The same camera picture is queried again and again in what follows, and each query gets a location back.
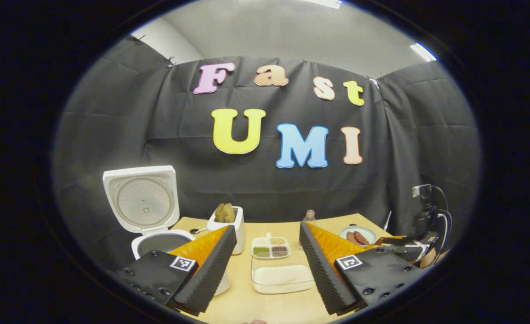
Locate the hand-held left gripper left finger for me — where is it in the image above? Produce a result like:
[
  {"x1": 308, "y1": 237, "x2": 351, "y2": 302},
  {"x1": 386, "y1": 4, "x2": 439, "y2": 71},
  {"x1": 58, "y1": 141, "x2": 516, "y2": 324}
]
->
[{"x1": 116, "y1": 225, "x2": 238, "y2": 315}]

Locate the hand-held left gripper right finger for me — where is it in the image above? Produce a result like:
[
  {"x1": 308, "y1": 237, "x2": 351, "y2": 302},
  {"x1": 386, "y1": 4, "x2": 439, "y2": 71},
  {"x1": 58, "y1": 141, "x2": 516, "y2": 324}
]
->
[{"x1": 299, "y1": 222, "x2": 423, "y2": 315}]

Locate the clear plastic rice container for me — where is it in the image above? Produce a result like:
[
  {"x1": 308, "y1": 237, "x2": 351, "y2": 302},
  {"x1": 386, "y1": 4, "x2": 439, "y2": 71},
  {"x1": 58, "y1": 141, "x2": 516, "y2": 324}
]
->
[{"x1": 250, "y1": 257, "x2": 316, "y2": 295}]

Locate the white rice cooker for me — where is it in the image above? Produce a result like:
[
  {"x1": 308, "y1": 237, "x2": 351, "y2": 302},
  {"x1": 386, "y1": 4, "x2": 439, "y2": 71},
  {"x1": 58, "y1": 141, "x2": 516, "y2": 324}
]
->
[{"x1": 103, "y1": 166, "x2": 231, "y2": 296}]

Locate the round plate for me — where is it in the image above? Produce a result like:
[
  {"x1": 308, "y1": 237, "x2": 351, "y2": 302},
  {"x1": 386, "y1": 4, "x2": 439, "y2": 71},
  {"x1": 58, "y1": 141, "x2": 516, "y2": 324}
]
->
[{"x1": 339, "y1": 225, "x2": 377, "y2": 246}]

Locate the white toaster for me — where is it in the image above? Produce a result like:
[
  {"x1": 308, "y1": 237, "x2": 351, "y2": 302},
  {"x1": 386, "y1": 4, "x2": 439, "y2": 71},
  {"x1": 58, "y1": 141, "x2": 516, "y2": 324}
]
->
[{"x1": 207, "y1": 206, "x2": 245, "y2": 255}]

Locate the white divided grain dish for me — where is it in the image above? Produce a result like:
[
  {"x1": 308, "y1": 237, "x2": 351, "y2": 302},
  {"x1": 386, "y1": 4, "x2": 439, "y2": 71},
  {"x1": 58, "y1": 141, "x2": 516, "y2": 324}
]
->
[{"x1": 251, "y1": 233, "x2": 290, "y2": 259}]

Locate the black backdrop cloth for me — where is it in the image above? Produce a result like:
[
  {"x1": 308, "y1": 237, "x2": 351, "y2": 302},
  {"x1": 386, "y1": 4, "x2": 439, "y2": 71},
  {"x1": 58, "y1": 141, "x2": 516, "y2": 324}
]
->
[{"x1": 53, "y1": 35, "x2": 481, "y2": 270}]

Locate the ceiling light panel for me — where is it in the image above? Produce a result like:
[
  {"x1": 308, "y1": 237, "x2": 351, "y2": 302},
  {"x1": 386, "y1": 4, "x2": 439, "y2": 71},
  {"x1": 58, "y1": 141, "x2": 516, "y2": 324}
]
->
[{"x1": 410, "y1": 43, "x2": 438, "y2": 63}]

